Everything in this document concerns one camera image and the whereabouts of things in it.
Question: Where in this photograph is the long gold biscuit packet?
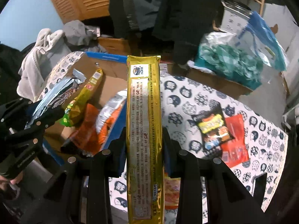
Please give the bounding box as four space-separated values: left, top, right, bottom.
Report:
126 55 165 223

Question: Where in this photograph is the black hanging coat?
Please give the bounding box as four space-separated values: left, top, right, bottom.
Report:
152 0 223 65

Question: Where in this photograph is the silver wafer bar packet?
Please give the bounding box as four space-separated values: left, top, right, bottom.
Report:
24 69 85 130

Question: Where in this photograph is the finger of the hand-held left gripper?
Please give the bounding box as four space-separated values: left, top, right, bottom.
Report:
9 107 66 150
0 98 47 131

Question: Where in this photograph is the grey cloth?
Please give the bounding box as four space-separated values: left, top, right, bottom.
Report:
63 20 99 46

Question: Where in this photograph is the white fleece robe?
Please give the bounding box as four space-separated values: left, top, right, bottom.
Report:
17 28 71 99

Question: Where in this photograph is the dark cloth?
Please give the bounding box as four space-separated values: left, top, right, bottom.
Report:
0 43 27 103

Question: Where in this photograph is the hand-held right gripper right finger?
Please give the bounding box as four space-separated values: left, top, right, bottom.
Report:
163 126 276 224

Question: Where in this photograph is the person's left hand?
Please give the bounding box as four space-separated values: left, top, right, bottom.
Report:
0 173 23 192

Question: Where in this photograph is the wooden louvred cabinet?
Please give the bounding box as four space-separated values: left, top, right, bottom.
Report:
43 0 111 25

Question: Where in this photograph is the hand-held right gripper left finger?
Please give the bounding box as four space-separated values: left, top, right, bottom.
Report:
22 126 128 224

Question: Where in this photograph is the dark hanging jacket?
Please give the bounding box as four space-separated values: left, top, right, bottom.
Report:
109 0 131 39

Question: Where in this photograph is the small orange snack packet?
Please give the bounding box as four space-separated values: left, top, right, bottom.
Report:
164 177 182 212

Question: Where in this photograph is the grey hanging jacket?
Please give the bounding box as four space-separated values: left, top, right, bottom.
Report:
126 0 164 31

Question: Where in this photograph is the white storage box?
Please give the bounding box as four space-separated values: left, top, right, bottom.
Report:
221 1 251 36

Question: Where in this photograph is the long yellow snack packet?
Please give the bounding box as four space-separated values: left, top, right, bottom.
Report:
62 69 104 128

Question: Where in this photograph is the red packet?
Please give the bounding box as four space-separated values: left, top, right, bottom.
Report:
221 114 249 169

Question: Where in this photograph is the white plastic bag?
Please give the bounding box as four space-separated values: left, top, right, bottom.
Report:
203 31 237 50

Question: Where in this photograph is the blue cardboard box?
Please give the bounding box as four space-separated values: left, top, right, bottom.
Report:
35 51 129 169

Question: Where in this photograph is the blue plastic bag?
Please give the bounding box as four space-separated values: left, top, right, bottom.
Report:
236 11 289 72

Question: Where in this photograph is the silver and orange chip packet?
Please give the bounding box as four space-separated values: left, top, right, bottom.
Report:
93 89 128 156

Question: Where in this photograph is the metal shoe rack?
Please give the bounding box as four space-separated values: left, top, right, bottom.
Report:
283 93 299 133

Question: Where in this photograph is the large brown cardboard box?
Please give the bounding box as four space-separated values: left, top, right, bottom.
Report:
187 65 254 97

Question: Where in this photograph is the black snack packet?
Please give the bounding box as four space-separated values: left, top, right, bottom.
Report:
195 104 235 151

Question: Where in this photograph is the cat print tablecloth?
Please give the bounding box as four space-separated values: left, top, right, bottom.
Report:
38 50 289 224

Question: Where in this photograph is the orange snack bag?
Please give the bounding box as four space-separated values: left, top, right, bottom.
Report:
61 103 104 156

